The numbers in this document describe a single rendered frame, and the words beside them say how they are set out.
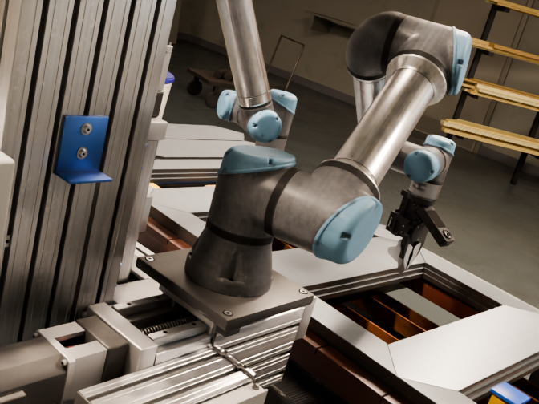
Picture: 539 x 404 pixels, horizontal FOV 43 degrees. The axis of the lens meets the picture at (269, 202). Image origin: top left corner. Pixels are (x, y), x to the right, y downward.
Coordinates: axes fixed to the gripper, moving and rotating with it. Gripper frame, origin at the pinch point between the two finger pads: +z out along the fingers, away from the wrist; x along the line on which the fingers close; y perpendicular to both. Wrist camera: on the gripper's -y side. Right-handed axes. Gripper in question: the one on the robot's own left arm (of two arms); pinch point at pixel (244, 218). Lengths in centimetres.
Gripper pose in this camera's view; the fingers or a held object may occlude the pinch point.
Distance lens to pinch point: 184.6
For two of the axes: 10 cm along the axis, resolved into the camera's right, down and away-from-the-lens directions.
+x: 6.9, -0.5, 7.2
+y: 6.8, 3.9, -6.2
